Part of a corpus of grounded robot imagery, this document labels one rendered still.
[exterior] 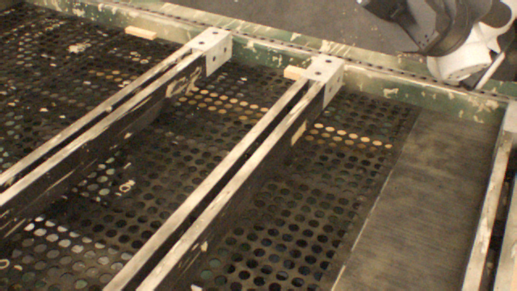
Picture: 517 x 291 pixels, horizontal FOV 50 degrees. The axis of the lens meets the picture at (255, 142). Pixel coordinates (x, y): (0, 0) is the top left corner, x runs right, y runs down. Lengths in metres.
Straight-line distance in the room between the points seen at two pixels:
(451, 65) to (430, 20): 0.17
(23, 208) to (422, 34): 0.68
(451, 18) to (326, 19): 1.64
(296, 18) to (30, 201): 1.60
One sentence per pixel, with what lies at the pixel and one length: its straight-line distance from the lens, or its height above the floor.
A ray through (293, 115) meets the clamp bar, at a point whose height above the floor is 1.16.
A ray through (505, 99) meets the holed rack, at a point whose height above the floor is 0.88.
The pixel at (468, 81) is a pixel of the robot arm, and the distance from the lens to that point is 1.03.
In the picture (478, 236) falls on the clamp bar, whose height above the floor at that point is 1.30.
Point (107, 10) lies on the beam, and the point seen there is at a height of 0.90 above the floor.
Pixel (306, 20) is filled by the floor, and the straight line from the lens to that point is 2.34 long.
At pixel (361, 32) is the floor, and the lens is 2.28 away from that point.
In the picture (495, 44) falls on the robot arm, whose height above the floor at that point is 1.17.
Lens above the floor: 2.20
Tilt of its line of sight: 68 degrees down
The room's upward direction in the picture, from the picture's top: 94 degrees counter-clockwise
